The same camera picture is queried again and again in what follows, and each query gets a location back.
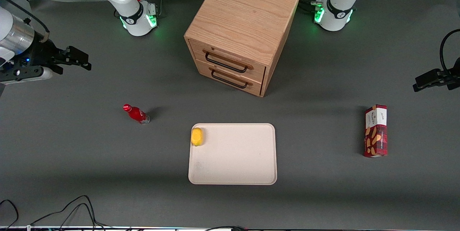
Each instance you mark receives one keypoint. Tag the beige plastic tray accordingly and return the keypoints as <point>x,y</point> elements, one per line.
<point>233,155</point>

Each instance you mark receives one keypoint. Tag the wooden drawer with notched edge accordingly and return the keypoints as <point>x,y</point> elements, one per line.
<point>259,73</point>

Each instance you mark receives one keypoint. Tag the red bottle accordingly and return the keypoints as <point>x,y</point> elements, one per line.
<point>136,114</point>

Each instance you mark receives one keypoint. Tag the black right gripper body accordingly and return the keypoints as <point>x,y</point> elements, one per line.
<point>42,54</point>

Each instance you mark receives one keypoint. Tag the red snack box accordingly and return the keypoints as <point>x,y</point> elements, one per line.
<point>375,134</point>

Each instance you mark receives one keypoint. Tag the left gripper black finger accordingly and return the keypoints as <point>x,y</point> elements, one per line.
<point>433,76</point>
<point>431,84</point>

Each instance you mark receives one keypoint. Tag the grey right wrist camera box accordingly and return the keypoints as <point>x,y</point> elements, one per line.
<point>21,74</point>

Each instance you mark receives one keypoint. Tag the yellow lemon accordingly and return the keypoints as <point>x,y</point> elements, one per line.
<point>197,137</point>

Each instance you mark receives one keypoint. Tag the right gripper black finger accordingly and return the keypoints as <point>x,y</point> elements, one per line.
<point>77,55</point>
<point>72,66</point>

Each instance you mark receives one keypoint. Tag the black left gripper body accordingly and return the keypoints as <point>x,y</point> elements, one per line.
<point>453,76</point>

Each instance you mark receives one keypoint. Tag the wooden drawer cabinet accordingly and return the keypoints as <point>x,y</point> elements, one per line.
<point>244,12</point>

